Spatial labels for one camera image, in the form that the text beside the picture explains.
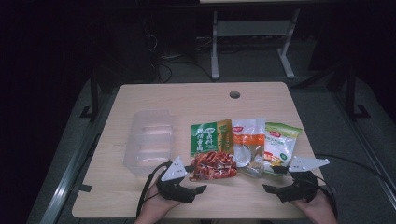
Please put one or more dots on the grey metal desk frame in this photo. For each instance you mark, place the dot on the grey metal desk frame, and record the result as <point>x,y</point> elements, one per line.
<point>252,28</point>

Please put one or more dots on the orange and white clear packet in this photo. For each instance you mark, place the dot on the orange and white clear packet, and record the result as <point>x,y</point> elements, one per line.
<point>249,143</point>

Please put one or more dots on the clear plastic container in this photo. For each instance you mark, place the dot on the clear plastic container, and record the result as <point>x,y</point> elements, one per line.
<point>151,140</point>

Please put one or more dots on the green spice packet with chilies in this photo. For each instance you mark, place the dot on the green spice packet with chilies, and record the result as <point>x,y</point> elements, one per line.
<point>211,146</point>

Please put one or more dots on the light green and white packet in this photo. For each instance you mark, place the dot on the light green and white packet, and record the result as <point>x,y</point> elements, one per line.
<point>281,143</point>

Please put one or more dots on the person's right hand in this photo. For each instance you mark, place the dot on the person's right hand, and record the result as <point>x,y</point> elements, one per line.
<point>311,205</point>

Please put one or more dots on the aluminium rail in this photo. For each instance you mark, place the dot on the aluminium rail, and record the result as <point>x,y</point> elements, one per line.
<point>367,146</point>
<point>71,168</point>

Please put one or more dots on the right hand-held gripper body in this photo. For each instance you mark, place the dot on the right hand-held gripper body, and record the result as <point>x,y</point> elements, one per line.
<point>300,183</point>

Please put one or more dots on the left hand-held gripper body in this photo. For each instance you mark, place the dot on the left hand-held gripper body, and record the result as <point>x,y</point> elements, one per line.
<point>174,183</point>

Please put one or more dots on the black clip on table edge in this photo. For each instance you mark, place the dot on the black clip on table edge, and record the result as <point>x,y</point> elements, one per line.
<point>84,188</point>

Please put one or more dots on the person's left hand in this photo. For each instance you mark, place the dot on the person's left hand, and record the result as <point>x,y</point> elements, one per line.
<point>155,199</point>

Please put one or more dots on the black metal stand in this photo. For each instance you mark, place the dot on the black metal stand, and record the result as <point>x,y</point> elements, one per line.
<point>93,96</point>
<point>351,93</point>

